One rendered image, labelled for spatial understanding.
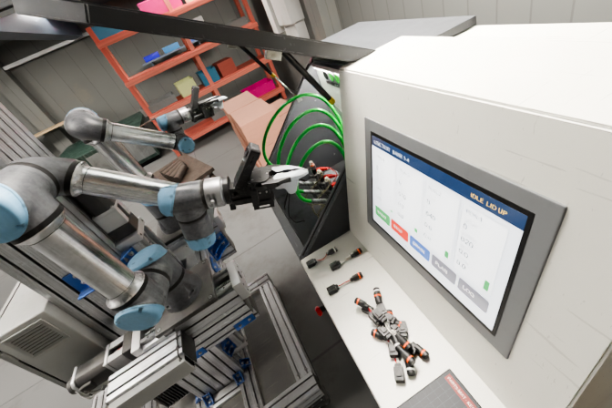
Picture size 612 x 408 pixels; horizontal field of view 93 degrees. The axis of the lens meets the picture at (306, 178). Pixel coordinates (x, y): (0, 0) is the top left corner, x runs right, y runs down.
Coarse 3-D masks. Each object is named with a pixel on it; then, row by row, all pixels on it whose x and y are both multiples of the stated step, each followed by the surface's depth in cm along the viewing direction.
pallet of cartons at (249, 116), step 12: (240, 96) 392; (252, 96) 371; (228, 108) 364; (240, 108) 345; (252, 108) 328; (264, 108) 313; (276, 108) 402; (288, 108) 385; (240, 120) 310; (252, 120) 297; (264, 120) 302; (276, 120) 307; (240, 132) 338; (252, 132) 302; (264, 132) 308; (276, 132) 313
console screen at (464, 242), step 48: (384, 144) 70; (384, 192) 76; (432, 192) 59; (480, 192) 48; (528, 192) 40; (432, 240) 63; (480, 240) 51; (528, 240) 42; (480, 288) 54; (528, 288) 44
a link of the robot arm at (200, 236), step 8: (208, 216) 75; (184, 224) 71; (192, 224) 71; (200, 224) 72; (208, 224) 75; (184, 232) 73; (192, 232) 72; (200, 232) 73; (208, 232) 75; (192, 240) 74; (200, 240) 74; (208, 240) 76; (192, 248) 76; (200, 248) 75
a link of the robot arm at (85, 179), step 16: (16, 160) 67; (32, 160) 68; (48, 160) 70; (64, 160) 73; (80, 160) 76; (64, 176) 71; (80, 176) 73; (96, 176) 75; (112, 176) 76; (128, 176) 79; (64, 192) 73; (80, 192) 75; (96, 192) 75; (112, 192) 76; (128, 192) 77; (144, 192) 78
